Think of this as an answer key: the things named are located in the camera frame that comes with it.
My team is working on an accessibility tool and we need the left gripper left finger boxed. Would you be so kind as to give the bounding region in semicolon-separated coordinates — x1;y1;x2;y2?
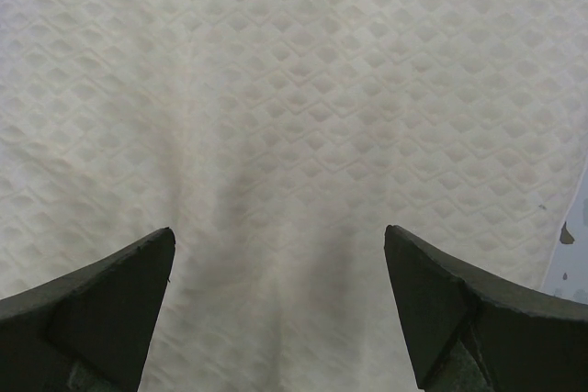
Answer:
1;228;175;391

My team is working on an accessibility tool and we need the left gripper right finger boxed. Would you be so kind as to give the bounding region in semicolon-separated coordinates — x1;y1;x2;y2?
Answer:
384;226;587;391

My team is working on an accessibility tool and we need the cream quilted pillow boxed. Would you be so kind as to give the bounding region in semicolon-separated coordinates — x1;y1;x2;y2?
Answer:
1;0;587;391

